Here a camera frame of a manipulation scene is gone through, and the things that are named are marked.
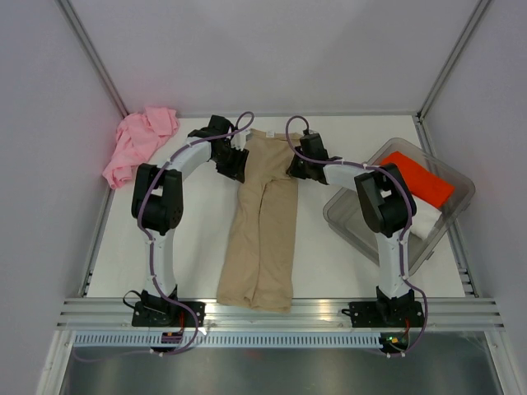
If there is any white t shirt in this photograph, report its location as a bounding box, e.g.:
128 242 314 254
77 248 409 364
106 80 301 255
410 196 441 240

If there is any clear grey plastic bin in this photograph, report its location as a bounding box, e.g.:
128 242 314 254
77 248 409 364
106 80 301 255
323 137 475 275

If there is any pink crumpled t shirt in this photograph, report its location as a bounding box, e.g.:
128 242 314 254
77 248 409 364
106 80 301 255
102 107 180 189

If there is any rolled orange t shirt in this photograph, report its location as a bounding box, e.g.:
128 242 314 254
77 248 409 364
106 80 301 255
380 151 455 209

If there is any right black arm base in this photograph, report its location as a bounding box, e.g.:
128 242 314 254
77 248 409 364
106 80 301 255
340 301 425 328

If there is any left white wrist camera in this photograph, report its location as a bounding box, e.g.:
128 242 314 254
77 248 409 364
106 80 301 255
231 128 252 151

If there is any white slotted cable duct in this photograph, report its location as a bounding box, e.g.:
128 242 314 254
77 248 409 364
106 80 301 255
73 331 381 349

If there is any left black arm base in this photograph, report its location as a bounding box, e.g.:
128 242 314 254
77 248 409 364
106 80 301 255
122 289 206 328

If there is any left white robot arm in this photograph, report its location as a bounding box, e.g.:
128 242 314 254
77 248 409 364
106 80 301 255
131 111 254 326

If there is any beige t shirt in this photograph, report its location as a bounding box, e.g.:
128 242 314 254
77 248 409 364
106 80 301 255
217 130 298 313

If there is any aluminium front rail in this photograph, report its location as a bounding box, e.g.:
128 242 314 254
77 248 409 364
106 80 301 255
56 297 505 332

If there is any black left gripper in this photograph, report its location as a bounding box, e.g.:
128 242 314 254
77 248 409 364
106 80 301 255
212 144 250 184

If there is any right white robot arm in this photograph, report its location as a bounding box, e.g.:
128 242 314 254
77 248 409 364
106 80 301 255
287 132 417 325

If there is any right aluminium frame post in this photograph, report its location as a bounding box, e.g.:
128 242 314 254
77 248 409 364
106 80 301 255
415 0 493 123

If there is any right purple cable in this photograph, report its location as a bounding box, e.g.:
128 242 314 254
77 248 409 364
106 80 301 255
286 115 429 359

